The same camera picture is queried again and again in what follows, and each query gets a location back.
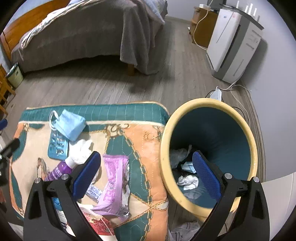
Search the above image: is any teal pill blister pack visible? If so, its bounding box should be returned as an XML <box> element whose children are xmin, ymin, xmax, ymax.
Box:
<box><xmin>48</xmin><ymin>131</ymin><xmax>69</xmax><ymax>161</ymax></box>

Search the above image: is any purple spray bottle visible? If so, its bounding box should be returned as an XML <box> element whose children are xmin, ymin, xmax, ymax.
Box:
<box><xmin>44</xmin><ymin>157</ymin><xmax>78</xmax><ymax>181</ymax></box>

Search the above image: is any red patterned wrapper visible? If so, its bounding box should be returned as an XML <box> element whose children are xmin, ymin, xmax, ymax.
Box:
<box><xmin>78</xmin><ymin>203</ymin><xmax>117</xmax><ymax>240</ymax></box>

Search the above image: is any light blue face mask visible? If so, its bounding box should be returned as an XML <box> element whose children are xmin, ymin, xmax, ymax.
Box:
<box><xmin>49</xmin><ymin>109</ymin><xmax>86</xmax><ymax>142</ymax></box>

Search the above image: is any white tissue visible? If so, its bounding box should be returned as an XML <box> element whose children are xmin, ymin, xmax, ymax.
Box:
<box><xmin>68</xmin><ymin>139</ymin><xmax>92</xmax><ymax>165</ymax></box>

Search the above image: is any purple snack wrapper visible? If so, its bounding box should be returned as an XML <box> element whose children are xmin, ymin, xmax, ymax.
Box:
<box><xmin>92</xmin><ymin>155</ymin><xmax>130</xmax><ymax>219</ymax></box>

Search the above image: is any yellow rim teal trash bin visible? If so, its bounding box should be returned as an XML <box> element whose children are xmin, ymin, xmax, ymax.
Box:
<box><xmin>159</xmin><ymin>98</ymin><xmax>258</xmax><ymax>222</ymax></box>

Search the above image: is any white cabinet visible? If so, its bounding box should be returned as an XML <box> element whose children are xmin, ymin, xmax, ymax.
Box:
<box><xmin>262</xmin><ymin>172</ymin><xmax>295</xmax><ymax>240</ymax></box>

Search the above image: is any crumpled plastic on floor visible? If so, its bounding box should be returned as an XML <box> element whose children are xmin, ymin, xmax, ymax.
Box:
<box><xmin>168</xmin><ymin>222</ymin><xmax>201</xmax><ymax>240</ymax></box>

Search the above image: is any crumpled tissue in bin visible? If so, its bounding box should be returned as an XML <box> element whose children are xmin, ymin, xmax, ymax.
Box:
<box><xmin>177</xmin><ymin>175</ymin><xmax>199</xmax><ymax>190</ymax></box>

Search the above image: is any small green white bin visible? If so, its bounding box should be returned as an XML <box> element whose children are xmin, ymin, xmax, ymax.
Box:
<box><xmin>6</xmin><ymin>63</ymin><xmax>23</xmax><ymax>88</ymax></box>

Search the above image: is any horse pattern quilted mat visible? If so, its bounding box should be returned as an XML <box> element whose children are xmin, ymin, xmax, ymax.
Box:
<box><xmin>9</xmin><ymin>102</ymin><xmax>169</xmax><ymax>240</ymax></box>

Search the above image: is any wooden headboard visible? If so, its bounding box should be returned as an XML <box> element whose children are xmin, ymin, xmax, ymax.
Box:
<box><xmin>1</xmin><ymin>0</ymin><xmax>70</xmax><ymax>62</ymax></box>

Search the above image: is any white power strip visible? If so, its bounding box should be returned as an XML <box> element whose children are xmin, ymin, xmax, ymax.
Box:
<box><xmin>209</xmin><ymin>87</ymin><xmax>222</xmax><ymax>101</ymax></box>

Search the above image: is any white patterned quilt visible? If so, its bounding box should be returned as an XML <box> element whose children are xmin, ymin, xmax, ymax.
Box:
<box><xmin>20</xmin><ymin>0</ymin><xmax>97</xmax><ymax>49</ymax></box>

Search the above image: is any bed with grey blanket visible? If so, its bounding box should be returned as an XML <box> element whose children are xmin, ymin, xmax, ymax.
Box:
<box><xmin>11</xmin><ymin>1</ymin><xmax>167</xmax><ymax>75</ymax></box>

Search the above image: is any white air purifier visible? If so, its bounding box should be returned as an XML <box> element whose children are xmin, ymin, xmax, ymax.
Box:
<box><xmin>206</xmin><ymin>6</ymin><xmax>264</xmax><ymax>84</ymax></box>

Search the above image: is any wooden nightstand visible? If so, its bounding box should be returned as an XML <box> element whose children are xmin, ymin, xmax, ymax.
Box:
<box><xmin>190</xmin><ymin>7</ymin><xmax>218</xmax><ymax>48</ymax></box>

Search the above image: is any white router with antennas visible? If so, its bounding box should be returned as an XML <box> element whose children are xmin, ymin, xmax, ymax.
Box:
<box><xmin>226</xmin><ymin>0</ymin><xmax>258</xmax><ymax>18</ymax></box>

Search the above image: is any white power cable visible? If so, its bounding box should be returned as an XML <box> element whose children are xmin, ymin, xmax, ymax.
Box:
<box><xmin>192</xmin><ymin>4</ymin><xmax>215</xmax><ymax>52</ymax></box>

